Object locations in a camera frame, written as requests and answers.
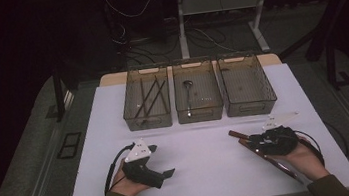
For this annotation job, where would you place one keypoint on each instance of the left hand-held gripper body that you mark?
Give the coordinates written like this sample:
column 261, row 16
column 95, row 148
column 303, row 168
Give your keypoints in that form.
column 139, row 172

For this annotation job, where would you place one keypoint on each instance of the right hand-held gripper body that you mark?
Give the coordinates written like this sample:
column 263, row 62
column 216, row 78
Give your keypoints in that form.
column 278, row 142

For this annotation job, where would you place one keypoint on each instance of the smoky clear plastic bin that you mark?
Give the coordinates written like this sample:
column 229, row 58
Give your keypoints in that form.
column 130, row 110
column 244, row 84
column 204, row 87

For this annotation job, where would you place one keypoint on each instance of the person's left hand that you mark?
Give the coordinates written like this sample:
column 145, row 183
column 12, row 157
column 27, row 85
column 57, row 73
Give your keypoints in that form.
column 122, row 183

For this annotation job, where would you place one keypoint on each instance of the person's right hand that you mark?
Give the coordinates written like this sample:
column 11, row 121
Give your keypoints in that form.
column 308, row 162

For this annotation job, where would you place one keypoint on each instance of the black metal stand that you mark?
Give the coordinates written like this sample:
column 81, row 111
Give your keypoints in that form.
column 330, row 68
column 59, row 98

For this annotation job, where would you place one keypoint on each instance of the white desk frame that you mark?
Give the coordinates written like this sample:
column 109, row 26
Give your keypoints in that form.
column 182, row 26

